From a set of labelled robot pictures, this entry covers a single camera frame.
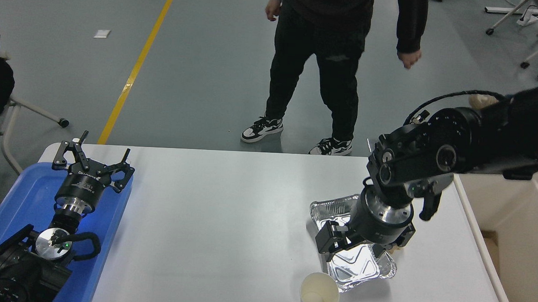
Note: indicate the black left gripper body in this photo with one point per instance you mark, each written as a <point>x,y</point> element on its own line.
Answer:
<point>83,188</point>

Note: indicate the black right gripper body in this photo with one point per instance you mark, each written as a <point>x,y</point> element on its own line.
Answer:
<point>374,230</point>

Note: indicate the white paper cup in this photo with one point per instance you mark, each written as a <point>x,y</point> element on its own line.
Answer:
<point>319,291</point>

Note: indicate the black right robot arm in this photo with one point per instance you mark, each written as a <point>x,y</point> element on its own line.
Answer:
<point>460,141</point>

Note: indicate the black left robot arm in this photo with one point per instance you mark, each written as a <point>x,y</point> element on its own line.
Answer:
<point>16,267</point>

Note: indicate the walking person's left hand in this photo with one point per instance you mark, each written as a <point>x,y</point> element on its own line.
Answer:
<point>410,58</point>

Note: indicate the walking person's right hand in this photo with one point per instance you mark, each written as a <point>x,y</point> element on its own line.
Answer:
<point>273,9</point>

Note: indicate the rectangular foil tray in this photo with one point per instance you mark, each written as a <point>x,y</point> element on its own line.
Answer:
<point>354,268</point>

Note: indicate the blue plastic tray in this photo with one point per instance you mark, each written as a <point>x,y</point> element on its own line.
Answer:
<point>35,190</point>

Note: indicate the large pale plastic bin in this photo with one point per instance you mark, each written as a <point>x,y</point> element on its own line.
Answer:
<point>519,252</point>

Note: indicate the seated person with tan shoe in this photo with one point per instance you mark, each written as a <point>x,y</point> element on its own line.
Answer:
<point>480,101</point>

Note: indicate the walking person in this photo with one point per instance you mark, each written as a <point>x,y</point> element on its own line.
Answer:
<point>319,44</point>

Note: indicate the white power strip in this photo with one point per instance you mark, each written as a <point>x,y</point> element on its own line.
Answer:
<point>528,18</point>

